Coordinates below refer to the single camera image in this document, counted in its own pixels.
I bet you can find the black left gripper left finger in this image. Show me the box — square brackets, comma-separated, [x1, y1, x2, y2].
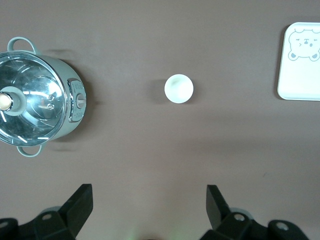
[18, 183, 94, 240]

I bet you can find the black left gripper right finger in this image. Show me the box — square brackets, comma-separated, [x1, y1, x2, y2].
[201, 184, 271, 240]

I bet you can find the white IKEA cup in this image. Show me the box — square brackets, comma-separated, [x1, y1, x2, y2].
[164, 73, 195, 105]

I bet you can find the brown table cover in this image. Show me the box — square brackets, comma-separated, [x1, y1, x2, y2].
[0, 0, 320, 240]

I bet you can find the glass pot lid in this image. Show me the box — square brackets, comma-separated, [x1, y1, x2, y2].
[0, 49, 70, 147]

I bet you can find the grey pot with glass lid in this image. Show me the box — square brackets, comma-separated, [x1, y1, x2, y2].
[0, 36, 88, 158]

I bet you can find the cream bear print tray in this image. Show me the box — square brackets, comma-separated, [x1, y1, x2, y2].
[276, 21, 320, 102]

